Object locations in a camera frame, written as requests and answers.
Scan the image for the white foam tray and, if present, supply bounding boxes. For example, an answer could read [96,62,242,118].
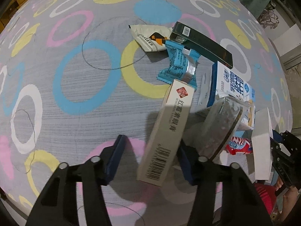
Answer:
[252,107,272,180]

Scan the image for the red candy wrapper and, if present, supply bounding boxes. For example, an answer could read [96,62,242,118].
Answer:
[226,136,253,155]

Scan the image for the white red medicine box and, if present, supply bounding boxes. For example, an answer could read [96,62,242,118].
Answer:
[137,80,194,187]

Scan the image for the dark green long box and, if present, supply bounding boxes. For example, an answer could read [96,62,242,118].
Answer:
[170,21,233,69]

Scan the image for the white orange snack packet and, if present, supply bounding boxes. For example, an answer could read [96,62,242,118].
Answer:
[128,24,173,52]

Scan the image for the red trousers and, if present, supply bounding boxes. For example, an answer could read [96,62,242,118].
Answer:
[254,183,277,215]

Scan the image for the clear plastic round container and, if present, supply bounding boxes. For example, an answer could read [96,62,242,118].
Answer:
[183,96,247,161]

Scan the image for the blue white milk carton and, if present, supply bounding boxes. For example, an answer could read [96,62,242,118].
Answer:
[195,62,255,131]

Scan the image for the blue snack wrapper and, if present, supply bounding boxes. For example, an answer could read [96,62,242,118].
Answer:
[157,40,201,90]

